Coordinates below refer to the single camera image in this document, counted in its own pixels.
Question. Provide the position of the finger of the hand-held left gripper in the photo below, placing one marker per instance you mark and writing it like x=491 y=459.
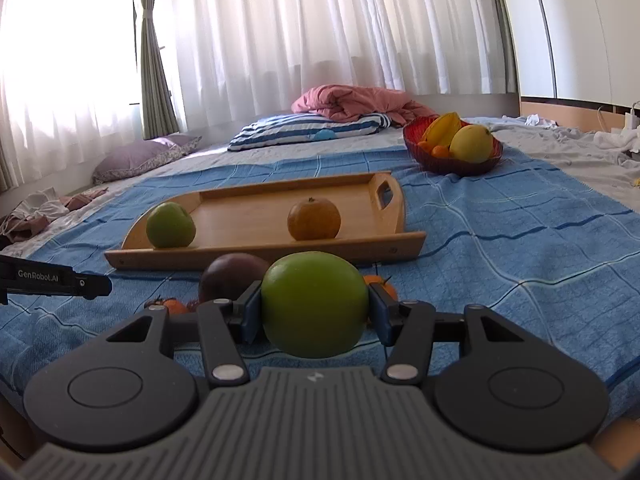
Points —
x=92 y=284

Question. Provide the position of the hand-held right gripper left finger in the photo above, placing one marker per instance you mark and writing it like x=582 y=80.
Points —
x=250 y=312

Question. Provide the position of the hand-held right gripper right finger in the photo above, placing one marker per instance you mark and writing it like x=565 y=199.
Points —
x=381 y=312

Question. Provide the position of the small tangerine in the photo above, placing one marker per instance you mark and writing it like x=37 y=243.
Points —
x=425 y=146
x=171 y=306
x=384 y=286
x=441 y=152

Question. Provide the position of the dark red apple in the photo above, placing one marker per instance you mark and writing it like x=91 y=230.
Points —
x=227 y=277

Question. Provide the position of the green apple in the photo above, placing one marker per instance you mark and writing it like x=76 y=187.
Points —
x=315 y=305
x=170 y=225

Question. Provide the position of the wooden tray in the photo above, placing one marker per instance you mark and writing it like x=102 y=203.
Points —
x=250 y=215

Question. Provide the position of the pile of clothes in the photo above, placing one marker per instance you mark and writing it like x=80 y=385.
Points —
x=35 y=212

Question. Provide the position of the orange persimmon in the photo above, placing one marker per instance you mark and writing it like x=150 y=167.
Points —
x=314 y=219

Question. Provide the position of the purple pillow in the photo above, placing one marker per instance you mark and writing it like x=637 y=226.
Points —
x=145 y=157

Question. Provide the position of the blue checked blanket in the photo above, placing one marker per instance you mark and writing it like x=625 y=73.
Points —
x=500 y=240

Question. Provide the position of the red glass bowl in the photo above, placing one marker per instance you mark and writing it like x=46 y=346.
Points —
x=445 y=162

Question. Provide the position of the blue striped pillow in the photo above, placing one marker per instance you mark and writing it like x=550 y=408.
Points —
x=300 y=130

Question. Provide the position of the yellow pear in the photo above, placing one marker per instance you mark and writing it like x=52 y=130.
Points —
x=471 y=144

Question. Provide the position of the yellow starfruit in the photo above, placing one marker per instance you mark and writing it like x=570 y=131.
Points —
x=440 y=127

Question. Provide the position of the pink crumpled blanket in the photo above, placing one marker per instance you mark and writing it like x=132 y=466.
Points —
x=350 y=102

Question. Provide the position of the white sheer curtain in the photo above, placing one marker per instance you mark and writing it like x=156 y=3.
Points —
x=325 y=35
x=65 y=60

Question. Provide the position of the grey-green curtain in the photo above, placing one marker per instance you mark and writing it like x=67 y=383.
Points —
x=155 y=70

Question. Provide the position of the small white cloth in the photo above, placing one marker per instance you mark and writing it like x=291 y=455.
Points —
x=530 y=120

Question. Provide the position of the white crumpled clothes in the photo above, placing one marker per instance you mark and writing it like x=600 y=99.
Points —
x=617 y=142

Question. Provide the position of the white wardrobe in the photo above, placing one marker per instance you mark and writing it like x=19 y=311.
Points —
x=585 y=30

